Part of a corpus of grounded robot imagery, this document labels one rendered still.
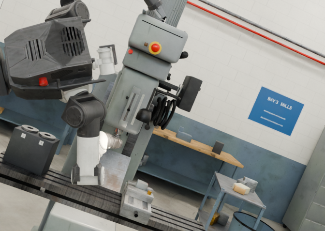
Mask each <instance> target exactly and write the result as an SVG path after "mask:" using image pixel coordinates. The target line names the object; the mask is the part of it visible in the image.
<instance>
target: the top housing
mask: <svg viewBox="0 0 325 231"><path fill-rule="evenodd" d="M187 39H188V34H187V33H186V32H185V31H182V30H180V29H177V28H175V27H173V26H171V25H168V24H166V23H164V22H161V21H159V20H157V19H155V18H152V17H150V16H148V15H146V14H139V15H138V17H137V19H136V22H135V25H134V27H133V30H132V32H131V35H130V37H129V40H128V47H130V46H132V47H134V48H136V49H139V50H141V51H143V52H145V53H148V54H150V55H152V56H155V57H157V58H159V59H162V60H164V61H167V62H169V63H177V62H178V60H179V58H180V55H181V53H182V51H183V49H184V46H185V44H186V42H187ZM145 42H146V43H148V46H145V45H144V44H145ZM152 42H158V43H160V44H161V47H162V49H161V51H160V53H159V54H156V55H154V54H151V53H150V51H149V49H148V47H149V45H150V43H152Z"/></svg>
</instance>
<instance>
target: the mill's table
mask: <svg viewBox="0 0 325 231"><path fill-rule="evenodd" d="M4 154H5V151H3V152H1V153H0V183H3V184H6V185H9V186H12V187H15V188H18V189H21V190H24V191H26V192H29V193H32V194H35V195H37V196H40V197H43V198H46V199H49V200H52V201H55V202H58V203H61V204H64V205H67V206H69V207H72V208H75V209H78V210H80V211H83V212H86V213H89V214H92V215H95V216H98V217H101V218H104V219H107V220H110V221H112V222H115V223H118V224H121V225H123V226H126V227H129V228H132V229H135V230H138V231H206V230H205V227H204V225H203V223H202V222H199V221H196V220H194V219H191V218H188V217H185V216H182V215H179V214H177V213H174V212H171V211H168V210H166V209H163V208H160V207H158V206H155V205H152V204H151V216H150V218H149V220H148V223H147V225H145V224H142V223H139V222H137V221H134V220H131V219H128V218H126V217H123V216H120V215H119V212H120V204H121V197H122V194H121V193H119V192H116V191H113V190H111V189H108V188H105V187H102V186H100V185H73V184H72V182H71V175H69V174H67V173H64V172H61V171H58V170H55V169H52V168H49V170H48V171H47V172H45V173H44V174H42V175H41V176H40V175H38V174H35V173H33V172H31V171H28V170H26V169H23V168H21V167H18V166H16V165H13V164H11V163H8V162H6V161H4V160H3V156H4Z"/></svg>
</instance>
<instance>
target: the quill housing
mask: <svg viewBox="0 0 325 231"><path fill-rule="evenodd" d="M158 85H159V81H158V80H157V79H156V78H154V77H151V76H149V75H146V74H144V73H142V72H139V71H137V70H134V69H132V68H130V67H126V68H124V70H123V72H122V73H121V77H120V79H119V82H118V84H117V87H116V89H115V92H114V94H113V97H112V99H111V102H110V104H109V106H108V109H107V113H106V117H105V119H104V122H105V123H106V124H107V125H110V126H113V127H115V128H118V129H120V130H123V131H125V132H128V133H131V134H133V135H136V134H138V133H139V131H140V129H141V128H142V124H143V122H141V121H139V120H137V119H136V118H135V117H136V115H137V113H138V111H139V110H140V109H142V108H146V107H147V104H148V102H149V100H150V97H151V95H152V92H153V90H154V88H156V89H157V88H158ZM134 86H135V87H137V88H140V89H141V91H140V94H139V96H138V99H137V101H136V103H135V105H134V108H133V111H132V113H131V115H130V118H129V120H128V123H127V125H126V127H123V126H120V125H119V124H118V123H119V121H120V119H121V116H122V114H123V111H124V109H125V106H126V104H127V102H128V99H126V96H128V97H130V94H131V92H132V89H133V87H134Z"/></svg>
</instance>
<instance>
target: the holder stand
mask: <svg viewBox="0 0 325 231"><path fill-rule="evenodd" d="M59 142H60V140H59V139H57V138H56V137H55V136H53V135H51V134H49V133H46V132H40V131H39V130H38V129H37V128H35V127H33V126H30V125H22V126H18V127H15V128H14V130H13V133H12V136H11V138H10V141H9V143H8V146H7V149H6V151H5V154H4V156H3V160H4V161H6V162H8V163H11V164H13V165H16V166H18V167H21V168H23V169H26V170H28V171H31V172H33V173H35V174H38V175H40V176H41V175H42V174H44V173H45V172H47V171H48V170H49V167H50V165H51V162H52V160H53V157H54V155H55V152H56V150H57V147H58V145H59Z"/></svg>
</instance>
